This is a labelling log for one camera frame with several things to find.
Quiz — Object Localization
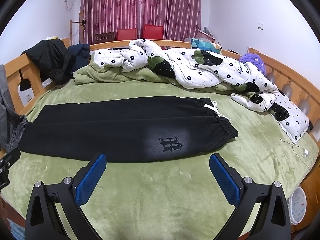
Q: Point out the teal patterned pillow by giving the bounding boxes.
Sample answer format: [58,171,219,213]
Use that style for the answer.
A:
[190,38,222,54]

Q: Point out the black sweatpants with white stripe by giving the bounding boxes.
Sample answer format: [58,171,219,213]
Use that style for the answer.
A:
[18,96,238,163]

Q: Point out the grey denim jeans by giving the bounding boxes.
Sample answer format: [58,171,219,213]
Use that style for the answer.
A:
[0,64,28,152]

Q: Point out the white wall switch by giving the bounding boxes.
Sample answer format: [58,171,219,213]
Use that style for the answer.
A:
[258,23,264,30]

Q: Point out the white charger with cable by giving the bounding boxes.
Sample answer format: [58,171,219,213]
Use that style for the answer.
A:
[279,138,309,158]

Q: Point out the left red chair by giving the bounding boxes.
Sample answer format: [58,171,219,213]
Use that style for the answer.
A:
[116,28,137,41]

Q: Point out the dark wooden chair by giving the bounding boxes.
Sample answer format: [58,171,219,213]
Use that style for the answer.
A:
[93,31,116,44]

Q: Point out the purple fluffy plush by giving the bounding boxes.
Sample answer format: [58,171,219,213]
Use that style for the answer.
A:
[239,53,266,76]

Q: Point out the wooden coat rack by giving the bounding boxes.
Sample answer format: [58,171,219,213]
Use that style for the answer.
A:
[69,20,86,46]

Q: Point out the wooden bed frame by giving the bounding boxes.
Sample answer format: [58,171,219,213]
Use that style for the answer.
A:
[4,48,319,234]

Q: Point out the green fleece bed sheet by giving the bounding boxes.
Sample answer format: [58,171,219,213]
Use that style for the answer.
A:
[1,68,320,240]

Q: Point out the white plastic basket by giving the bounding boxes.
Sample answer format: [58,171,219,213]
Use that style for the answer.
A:
[287,186,307,225]

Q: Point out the right red chair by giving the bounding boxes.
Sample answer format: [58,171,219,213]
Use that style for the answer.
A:
[142,24,164,40]

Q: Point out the white floral quilt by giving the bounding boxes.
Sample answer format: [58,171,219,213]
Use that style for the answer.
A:
[92,39,310,144]

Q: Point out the maroon floral curtain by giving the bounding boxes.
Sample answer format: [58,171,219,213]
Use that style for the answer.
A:
[80,0,201,44]

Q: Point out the red chair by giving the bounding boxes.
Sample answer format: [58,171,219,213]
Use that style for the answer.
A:
[142,24,164,40]
[116,28,137,41]

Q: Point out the black jacket on bed rail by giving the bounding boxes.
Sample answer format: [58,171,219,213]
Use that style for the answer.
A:
[22,38,75,85]

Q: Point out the navy blue garment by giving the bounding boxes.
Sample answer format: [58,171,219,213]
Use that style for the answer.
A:
[68,43,91,73]

